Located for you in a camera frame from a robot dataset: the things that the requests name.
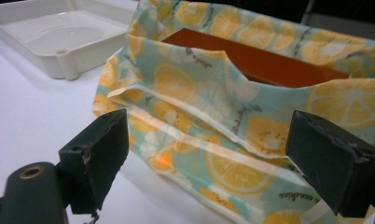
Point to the white plastic tray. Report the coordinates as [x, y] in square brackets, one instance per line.
[64, 34]

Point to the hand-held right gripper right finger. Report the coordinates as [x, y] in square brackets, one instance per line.
[331, 161]

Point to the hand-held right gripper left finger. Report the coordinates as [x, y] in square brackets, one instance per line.
[95, 161]

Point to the orange box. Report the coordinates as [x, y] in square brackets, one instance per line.
[260, 62]

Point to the lemon print fabric bag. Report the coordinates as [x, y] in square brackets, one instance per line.
[207, 105]

